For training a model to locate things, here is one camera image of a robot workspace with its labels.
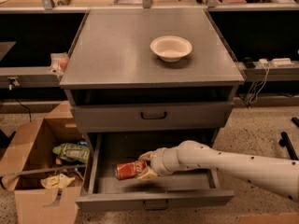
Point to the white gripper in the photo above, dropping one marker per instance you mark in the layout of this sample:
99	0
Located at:
159	161

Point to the red coke can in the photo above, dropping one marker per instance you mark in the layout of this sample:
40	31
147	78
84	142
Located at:
129	169

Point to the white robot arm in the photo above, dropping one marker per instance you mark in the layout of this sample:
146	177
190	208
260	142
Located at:
278	176

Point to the open grey middle drawer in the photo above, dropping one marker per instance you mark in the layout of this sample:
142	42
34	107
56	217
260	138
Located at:
104	192

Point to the closed grey top drawer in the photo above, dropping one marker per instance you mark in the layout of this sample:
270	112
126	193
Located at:
126	118

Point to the grey drawer cabinet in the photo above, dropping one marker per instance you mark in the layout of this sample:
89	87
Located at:
112	63

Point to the green chip bag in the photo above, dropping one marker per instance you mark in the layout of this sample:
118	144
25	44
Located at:
72	152

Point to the yellow snack bag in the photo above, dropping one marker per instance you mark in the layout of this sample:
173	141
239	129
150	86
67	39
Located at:
59	181

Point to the brown cardboard box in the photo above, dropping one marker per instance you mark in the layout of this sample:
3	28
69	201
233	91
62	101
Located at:
28	160

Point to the white paper bowl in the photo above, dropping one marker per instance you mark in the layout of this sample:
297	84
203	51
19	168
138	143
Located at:
171	48

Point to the black floor bar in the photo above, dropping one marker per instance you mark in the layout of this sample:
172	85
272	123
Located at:
286	142

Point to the white power strip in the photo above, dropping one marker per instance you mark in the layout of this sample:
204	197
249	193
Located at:
282	62

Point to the black middle drawer handle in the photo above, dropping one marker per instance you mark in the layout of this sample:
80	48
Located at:
155	205

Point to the black drawer handle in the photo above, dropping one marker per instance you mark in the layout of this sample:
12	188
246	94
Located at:
155	205
153	116

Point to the black top drawer handle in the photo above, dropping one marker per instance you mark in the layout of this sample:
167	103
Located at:
153	116

